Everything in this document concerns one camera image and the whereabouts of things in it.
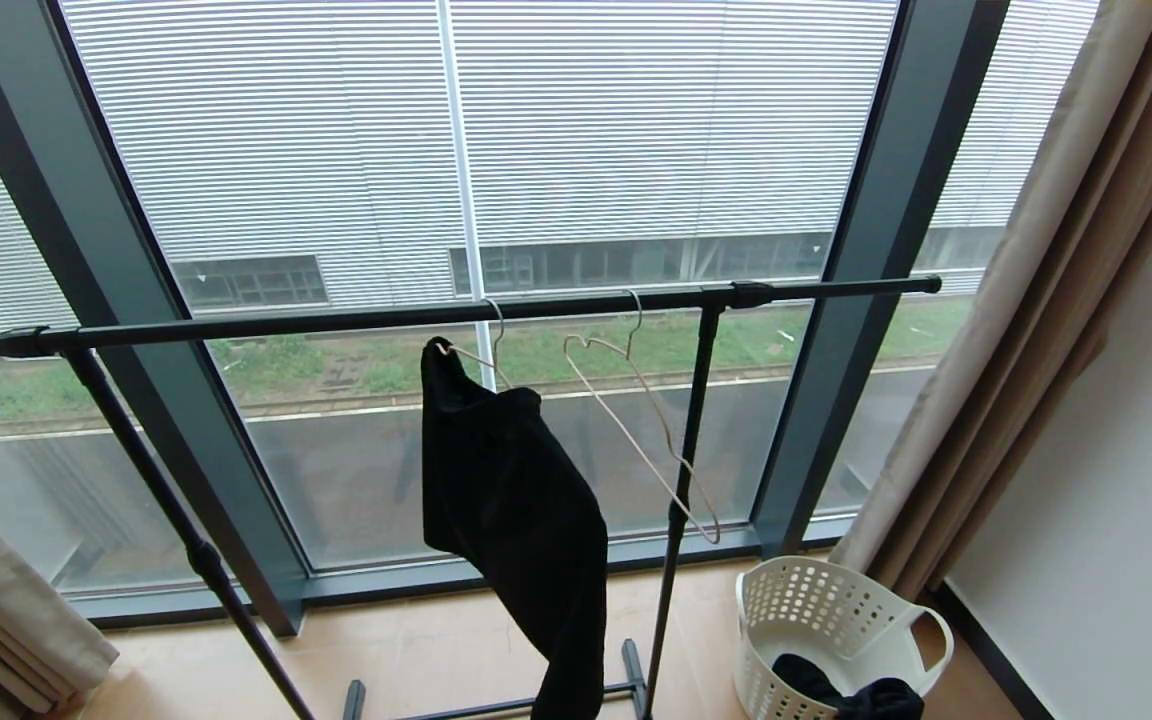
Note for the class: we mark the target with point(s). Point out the pink clothes hanger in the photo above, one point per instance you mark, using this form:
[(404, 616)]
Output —
[(481, 362), (636, 430)]

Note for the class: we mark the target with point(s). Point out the black shorts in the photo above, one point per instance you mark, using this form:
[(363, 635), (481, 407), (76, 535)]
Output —
[(506, 500)]

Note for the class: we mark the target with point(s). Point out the black clothes rack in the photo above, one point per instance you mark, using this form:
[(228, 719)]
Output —
[(336, 318)]

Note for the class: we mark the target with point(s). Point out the white laundry basket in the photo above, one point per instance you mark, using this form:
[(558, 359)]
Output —
[(836, 605)]

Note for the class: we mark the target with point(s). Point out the window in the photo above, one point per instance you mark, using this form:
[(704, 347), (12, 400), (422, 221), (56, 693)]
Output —
[(636, 130)]

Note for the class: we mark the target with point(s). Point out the black garment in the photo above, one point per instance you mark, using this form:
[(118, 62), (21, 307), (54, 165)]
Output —
[(876, 700)]

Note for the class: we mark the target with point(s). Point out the beige curtain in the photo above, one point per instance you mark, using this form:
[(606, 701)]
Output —
[(6, 600), (1066, 250)]

